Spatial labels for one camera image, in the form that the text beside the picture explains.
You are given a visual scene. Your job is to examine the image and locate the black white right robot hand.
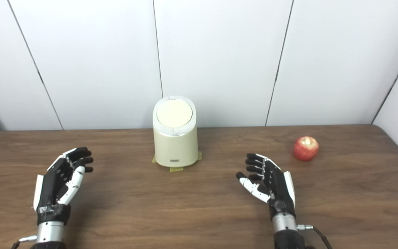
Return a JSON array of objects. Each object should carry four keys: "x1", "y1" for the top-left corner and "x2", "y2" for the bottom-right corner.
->
[{"x1": 236, "y1": 153, "x2": 296, "y2": 220}]

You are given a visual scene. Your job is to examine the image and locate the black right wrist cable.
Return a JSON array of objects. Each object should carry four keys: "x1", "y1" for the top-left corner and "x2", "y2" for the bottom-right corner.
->
[{"x1": 296, "y1": 225, "x2": 332, "y2": 249}]

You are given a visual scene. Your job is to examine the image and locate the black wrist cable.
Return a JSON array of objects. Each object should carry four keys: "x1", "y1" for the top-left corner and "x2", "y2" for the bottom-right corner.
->
[
  {"x1": 11, "y1": 235, "x2": 38, "y2": 249},
  {"x1": 296, "y1": 225, "x2": 332, "y2": 249}
]

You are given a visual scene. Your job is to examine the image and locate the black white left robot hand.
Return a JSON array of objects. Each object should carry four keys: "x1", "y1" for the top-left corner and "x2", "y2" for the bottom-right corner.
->
[{"x1": 33, "y1": 147, "x2": 94, "y2": 225}]

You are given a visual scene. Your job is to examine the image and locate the red apple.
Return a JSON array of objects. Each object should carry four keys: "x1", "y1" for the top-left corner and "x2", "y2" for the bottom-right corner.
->
[{"x1": 293, "y1": 136, "x2": 320, "y2": 162}]

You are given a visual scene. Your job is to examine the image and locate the cream round bin lid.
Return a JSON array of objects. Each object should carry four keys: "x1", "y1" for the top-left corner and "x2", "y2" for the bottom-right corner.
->
[{"x1": 157, "y1": 99, "x2": 193, "y2": 128}]

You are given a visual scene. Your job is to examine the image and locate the cream-colored cylindrical bin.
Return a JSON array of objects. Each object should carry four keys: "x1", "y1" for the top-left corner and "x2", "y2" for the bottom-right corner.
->
[{"x1": 152, "y1": 96, "x2": 199, "y2": 168}]

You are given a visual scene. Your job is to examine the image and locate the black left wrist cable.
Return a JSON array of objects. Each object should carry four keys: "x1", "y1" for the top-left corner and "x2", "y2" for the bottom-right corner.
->
[{"x1": 11, "y1": 235, "x2": 38, "y2": 249}]

